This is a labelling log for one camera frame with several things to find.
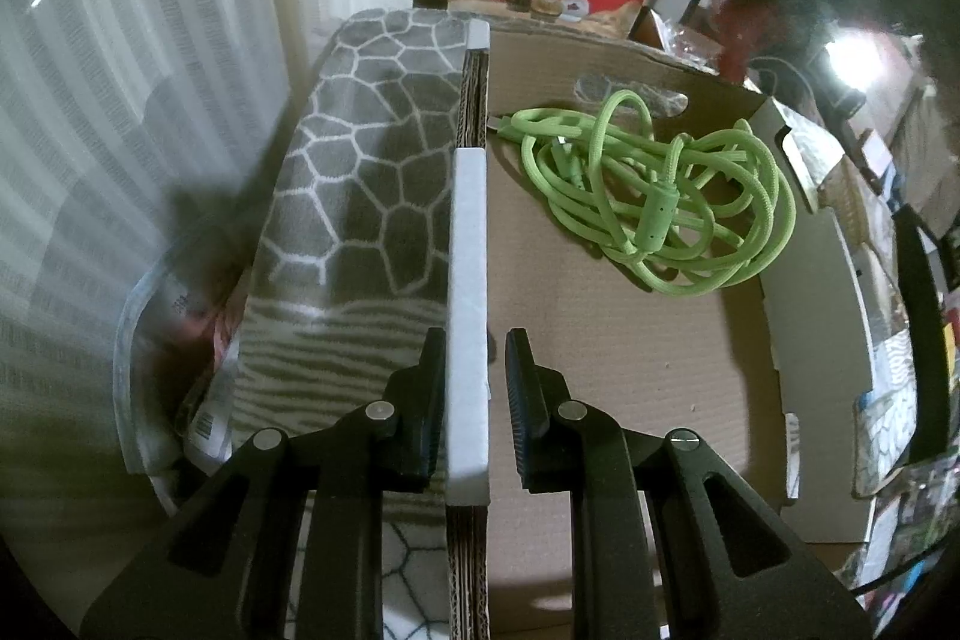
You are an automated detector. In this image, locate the grey patterned blanket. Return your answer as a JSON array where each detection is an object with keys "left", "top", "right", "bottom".
[{"left": 223, "top": 8, "right": 481, "bottom": 640}]

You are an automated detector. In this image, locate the large cardboard box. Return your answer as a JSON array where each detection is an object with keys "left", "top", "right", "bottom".
[{"left": 442, "top": 20, "right": 880, "bottom": 640}]

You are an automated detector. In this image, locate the clear plastic storage bag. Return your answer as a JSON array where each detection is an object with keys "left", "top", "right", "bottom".
[{"left": 112, "top": 265, "right": 252, "bottom": 517}]

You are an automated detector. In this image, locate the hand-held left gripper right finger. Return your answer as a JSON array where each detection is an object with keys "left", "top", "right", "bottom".
[{"left": 504, "top": 328, "right": 875, "bottom": 640}]

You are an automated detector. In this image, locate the white barcode package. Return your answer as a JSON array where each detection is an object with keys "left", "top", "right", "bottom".
[{"left": 184, "top": 370, "right": 239, "bottom": 465}]

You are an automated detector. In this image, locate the green braided cable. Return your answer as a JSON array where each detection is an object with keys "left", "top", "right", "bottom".
[{"left": 491, "top": 89, "right": 798, "bottom": 297}]

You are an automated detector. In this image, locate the bright lamp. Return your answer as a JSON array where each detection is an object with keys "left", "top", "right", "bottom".
[{"left": 821, "top": 29, "right": 887, "bottom": 88}]

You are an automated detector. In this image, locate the clear plastic wrapper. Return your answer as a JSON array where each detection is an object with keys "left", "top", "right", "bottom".
[{"left": 576, "top": 74, "right": 689, "bottom": 118}]

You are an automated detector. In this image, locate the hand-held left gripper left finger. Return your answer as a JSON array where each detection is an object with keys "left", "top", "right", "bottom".
[{"left": 79, "top": 326, "right": 449, "bottom": 640}]

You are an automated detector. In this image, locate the white sheer curtain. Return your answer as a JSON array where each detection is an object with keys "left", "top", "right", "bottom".
[{"left": 0, "top": 0, "right": 320, "bottom": 558}]

